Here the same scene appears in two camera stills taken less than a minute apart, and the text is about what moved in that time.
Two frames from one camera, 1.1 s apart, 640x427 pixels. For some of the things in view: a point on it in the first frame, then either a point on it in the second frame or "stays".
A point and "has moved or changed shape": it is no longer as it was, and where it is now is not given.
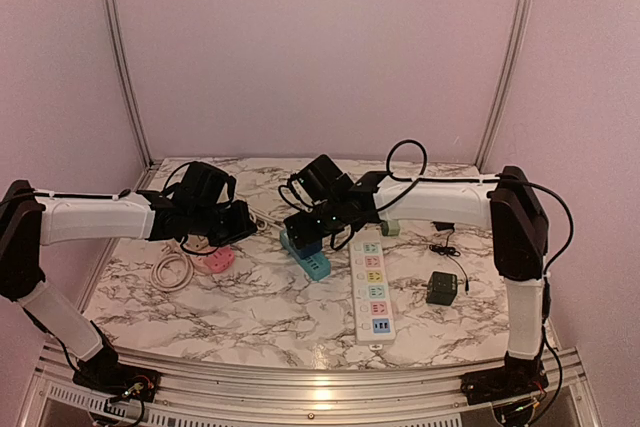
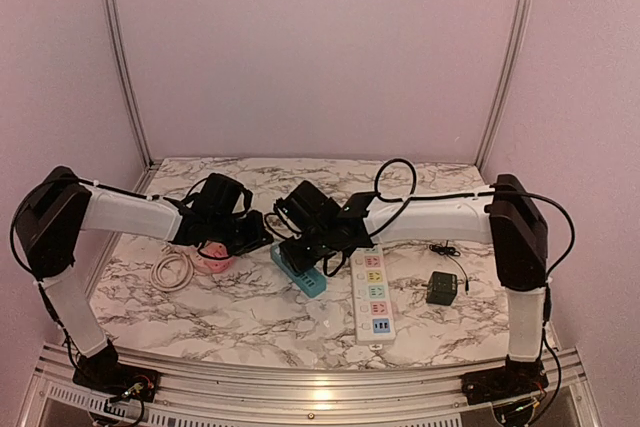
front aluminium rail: (197, 396) stays
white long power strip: (372, 306) stays
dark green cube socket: (442, 288) stays
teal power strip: (316, 267) has moved or changed shape
